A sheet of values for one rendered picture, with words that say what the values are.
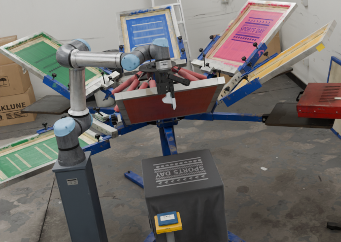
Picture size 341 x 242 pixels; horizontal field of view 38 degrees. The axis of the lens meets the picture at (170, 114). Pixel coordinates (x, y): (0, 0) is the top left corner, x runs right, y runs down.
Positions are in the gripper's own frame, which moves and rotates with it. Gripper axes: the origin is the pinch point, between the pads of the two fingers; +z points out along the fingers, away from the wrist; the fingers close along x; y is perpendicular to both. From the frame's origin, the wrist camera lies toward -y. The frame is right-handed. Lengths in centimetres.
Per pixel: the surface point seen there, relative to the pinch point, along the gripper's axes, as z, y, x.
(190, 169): 41, -7, -51
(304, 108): 18, -90, -78
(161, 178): 42, 12, -45
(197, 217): 66, -5, -34
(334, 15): -53, -200, -279
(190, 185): 47, -4, -32
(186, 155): 35, -7, -69
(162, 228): 57, 15, 4
